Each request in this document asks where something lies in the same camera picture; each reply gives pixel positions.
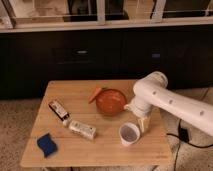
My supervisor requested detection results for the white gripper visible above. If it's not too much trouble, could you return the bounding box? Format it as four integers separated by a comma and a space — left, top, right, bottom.
124, 96, 152, 133

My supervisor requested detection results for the white ceramic cup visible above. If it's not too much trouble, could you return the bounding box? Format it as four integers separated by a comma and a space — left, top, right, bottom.
119, 122, 140, 146

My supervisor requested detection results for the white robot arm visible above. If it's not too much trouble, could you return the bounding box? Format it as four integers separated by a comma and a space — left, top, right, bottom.
125, 71, 213, 136

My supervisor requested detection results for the orange bowl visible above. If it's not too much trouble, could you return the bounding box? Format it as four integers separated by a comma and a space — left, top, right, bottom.
96, 89, 127, 116

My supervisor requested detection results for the black power adapter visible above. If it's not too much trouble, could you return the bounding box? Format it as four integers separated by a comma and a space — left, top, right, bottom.
179, 128, 189, 142

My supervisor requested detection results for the orange carrot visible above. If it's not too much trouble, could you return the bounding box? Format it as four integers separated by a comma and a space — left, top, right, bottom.
88, 87, 102, 103

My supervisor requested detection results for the wooden table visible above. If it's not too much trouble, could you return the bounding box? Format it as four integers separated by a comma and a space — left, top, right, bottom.
20, 80, 172, 167

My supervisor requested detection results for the white small carton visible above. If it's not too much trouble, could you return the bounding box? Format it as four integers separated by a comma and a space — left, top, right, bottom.
68, 120, 96, 140

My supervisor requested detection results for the blue sponge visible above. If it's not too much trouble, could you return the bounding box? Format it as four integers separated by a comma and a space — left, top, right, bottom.
37, 133, 57, 158

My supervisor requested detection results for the dark cabinet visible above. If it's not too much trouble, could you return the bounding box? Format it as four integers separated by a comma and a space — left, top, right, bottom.
0, 25, 213, 99

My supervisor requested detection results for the black cable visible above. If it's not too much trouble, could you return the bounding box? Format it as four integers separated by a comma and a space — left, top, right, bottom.
165, 89, 213, 171

